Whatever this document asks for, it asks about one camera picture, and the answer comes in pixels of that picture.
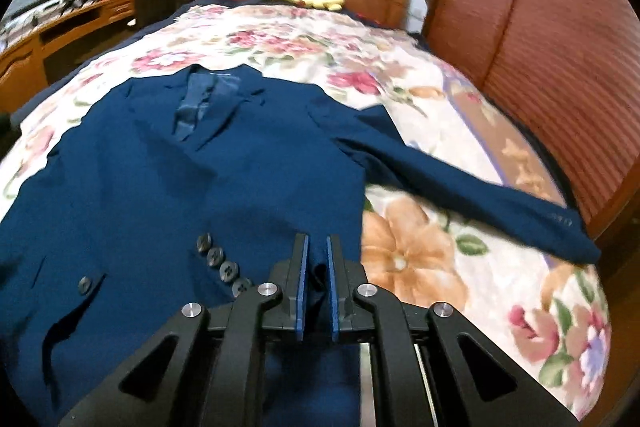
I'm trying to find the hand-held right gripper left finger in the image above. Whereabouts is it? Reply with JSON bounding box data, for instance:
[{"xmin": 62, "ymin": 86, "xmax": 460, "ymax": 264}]
[{"xmin": 59, "ymin": 233, "xmax": 308, "ymax": 427}]

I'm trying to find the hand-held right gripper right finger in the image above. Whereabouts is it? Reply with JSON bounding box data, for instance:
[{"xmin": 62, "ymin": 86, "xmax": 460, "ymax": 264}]
[{"xmin": 326, "ymin": 234, "xmax": 581, "ymax": 427}]

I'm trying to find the blue suit jacket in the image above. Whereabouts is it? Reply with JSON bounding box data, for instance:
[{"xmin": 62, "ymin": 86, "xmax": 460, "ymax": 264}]
[{"xmin": 0, "ymin": 64, "xmax": 602, "ymax": 427}]

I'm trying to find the floral blanket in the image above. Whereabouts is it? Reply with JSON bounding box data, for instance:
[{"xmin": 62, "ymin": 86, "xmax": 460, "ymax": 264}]
[{"xmin": 0, "ymin": 3, "xmax": 613, "ymax": 423}]

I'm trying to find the wooden louvered wardrobe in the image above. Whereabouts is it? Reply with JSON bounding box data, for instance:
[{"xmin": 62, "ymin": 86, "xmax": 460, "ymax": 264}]
[{"xmin": 422, "ymin": 0, "xmax": 640, "ymax": 268}]

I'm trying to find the wooden desk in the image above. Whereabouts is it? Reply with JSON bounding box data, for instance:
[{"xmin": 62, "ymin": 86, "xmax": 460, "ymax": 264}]
[{"xmin": 0, "ymin": 0, "xmax": 143, "ymax": 95}]

